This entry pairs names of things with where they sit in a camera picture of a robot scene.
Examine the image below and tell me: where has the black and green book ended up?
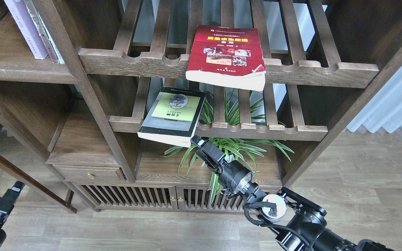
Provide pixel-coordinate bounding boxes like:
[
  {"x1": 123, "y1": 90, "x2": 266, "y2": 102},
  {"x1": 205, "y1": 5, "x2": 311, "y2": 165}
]
[{"x1": 137, "y1": 87, "x2": 205, "y2": 147}]

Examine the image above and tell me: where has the white lavender book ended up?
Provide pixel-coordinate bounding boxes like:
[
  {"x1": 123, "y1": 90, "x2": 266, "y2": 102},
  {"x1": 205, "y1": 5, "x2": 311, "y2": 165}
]
[{"x1": 4, "y1": 0, "x2": 48, "y2": 59}]

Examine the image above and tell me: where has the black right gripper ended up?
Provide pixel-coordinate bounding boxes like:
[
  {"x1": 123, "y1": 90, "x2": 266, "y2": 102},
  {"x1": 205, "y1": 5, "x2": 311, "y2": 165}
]
[{"x1": 191, "y1": 135, "x2": 252, "y2": 194}]

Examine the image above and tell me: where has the worn standing book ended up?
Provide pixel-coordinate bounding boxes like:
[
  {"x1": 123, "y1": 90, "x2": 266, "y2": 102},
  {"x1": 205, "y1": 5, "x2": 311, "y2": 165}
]
[{"x1": 24, "y1": 0, "x2": 65, "y2": 64}]

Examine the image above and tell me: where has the white curtain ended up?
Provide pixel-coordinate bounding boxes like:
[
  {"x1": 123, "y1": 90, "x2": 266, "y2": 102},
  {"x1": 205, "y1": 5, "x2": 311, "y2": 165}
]
[{"x1": 347, "y1": 66, "x2": 402, "y2": 133}]

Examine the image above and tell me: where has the green spider plant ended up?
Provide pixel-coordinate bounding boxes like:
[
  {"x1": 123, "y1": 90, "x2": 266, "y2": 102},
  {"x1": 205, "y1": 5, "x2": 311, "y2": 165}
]
[{"x1": 160, "y1": 89, "x2": 294, "y2": 206}]

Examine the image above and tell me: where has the dark wooden bookshelf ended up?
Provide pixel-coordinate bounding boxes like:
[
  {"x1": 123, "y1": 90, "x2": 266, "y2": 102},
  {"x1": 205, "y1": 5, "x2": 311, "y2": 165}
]
[{"x1": 0, "y1": 0, "x2": 402, "y2": 212}]

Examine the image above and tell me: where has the brass drawer knob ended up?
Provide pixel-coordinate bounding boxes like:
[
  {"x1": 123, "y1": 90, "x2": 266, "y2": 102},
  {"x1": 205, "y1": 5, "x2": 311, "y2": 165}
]
[{"x1": 87, "y1": 173, "x2": 95, "y2": 180}]

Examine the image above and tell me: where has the white plant pot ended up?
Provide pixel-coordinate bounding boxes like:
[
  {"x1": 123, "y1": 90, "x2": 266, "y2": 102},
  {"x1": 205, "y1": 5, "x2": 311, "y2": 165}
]
[{"x1": 204, "y1": 147, "x2": 233, "y2": 166}]

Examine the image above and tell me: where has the red thick book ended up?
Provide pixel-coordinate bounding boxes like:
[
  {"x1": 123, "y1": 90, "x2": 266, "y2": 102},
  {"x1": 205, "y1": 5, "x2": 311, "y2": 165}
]
[{"x1": 185, "y1": 24, "x2": 266, "y2": 92}]

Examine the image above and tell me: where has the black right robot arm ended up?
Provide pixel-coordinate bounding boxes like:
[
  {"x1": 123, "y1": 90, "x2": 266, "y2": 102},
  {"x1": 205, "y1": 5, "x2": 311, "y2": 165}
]
[{"x1": 191, "y1": 135, "x2": 389, "y2": 251}]

